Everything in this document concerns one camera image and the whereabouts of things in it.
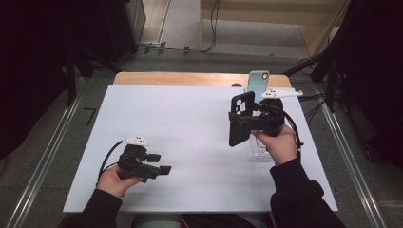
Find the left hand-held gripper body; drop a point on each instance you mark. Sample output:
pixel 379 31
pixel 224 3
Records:
pixel 134 161

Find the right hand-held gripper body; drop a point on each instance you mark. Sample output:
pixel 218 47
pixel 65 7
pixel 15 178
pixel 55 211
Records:
pixel 272 118

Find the blue clear phone case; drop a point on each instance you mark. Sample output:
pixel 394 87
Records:
pixel 257 84

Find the clear plastic rack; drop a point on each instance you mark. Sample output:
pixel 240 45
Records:
pixel 259 151

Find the person's right hand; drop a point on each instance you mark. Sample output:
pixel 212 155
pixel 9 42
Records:
pixel 280 145

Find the person's left hand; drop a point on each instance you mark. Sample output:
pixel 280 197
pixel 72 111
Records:
pixel 112 183

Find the small dark round object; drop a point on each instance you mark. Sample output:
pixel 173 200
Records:
pixel 236 85

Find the black metal stand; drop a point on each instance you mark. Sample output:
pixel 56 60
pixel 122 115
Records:
pixel 304 65

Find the wooden table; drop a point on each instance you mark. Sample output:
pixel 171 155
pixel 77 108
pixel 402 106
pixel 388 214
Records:
pixel 190 79

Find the light wooden shelf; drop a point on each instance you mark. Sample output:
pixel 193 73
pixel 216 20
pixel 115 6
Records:
pixel 269 19

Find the dark cabinet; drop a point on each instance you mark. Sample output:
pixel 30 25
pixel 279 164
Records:
pixel 123 28

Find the metal floor rail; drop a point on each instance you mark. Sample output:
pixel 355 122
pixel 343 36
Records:
pixel 348 158
pixel 44 158

